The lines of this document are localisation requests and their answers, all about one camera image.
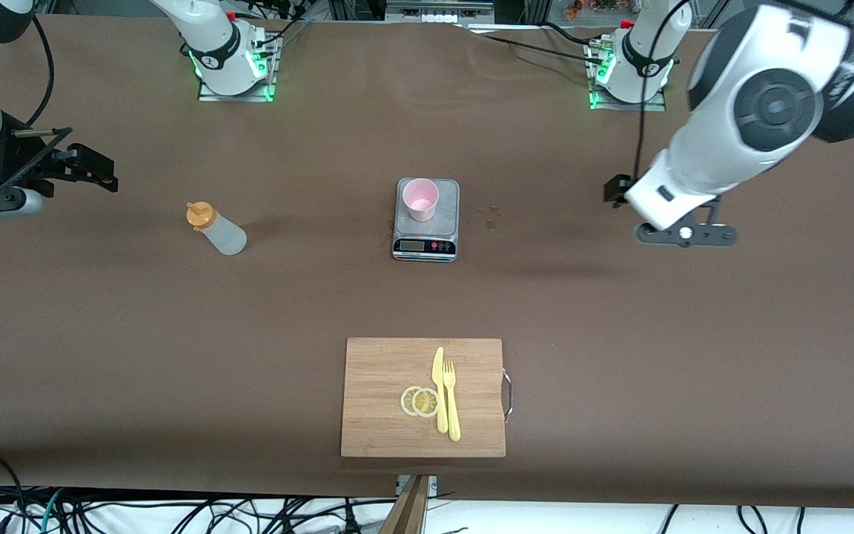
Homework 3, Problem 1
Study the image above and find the clear sauce bottle orange cap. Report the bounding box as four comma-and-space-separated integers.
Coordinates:
185, 201, 248, 257

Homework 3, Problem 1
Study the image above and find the teal floor cable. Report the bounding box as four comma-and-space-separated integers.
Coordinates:
40, 487, 66, 534

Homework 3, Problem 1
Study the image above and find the thin black base cable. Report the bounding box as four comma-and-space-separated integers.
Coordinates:
463, 24, 597, 69

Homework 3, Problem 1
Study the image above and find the yellow plastic fork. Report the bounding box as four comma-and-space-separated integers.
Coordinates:
442, 360, 463, 443

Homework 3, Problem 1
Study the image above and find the white power strip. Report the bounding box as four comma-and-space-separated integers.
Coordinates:
385, 0, 496, 24

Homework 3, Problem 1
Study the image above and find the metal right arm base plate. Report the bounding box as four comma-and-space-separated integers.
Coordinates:
197, 33, 281, 103

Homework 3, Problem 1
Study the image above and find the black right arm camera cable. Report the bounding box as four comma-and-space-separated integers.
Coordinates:
0, 15, 56, 197

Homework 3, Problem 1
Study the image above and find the pink plastic cup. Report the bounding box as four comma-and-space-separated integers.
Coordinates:
403, 178, 440, 223

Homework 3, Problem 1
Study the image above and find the wooden beam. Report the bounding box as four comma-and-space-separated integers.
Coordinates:
377, 475, 431, 534

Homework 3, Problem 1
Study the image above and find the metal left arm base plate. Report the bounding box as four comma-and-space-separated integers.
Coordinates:
588, 41, 667, 113

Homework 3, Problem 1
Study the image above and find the black right base cable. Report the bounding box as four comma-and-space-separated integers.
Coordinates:
248, 0, 314, 59

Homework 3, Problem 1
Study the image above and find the brown table cover sheet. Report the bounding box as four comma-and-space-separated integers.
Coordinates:
0, 13, 854, 510

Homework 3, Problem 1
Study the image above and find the thick black base cable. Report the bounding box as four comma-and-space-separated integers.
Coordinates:
538, 21, 615, 54

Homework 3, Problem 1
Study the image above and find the yellow plastic knife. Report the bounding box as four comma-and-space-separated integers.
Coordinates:
431, 346, 448, 435

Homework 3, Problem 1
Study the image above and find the silver digital kitchen scale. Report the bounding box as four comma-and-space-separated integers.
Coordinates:
392, 178, 461, 262

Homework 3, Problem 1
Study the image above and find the wooden cutting board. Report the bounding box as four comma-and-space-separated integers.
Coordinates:
340, 337, 514, 458

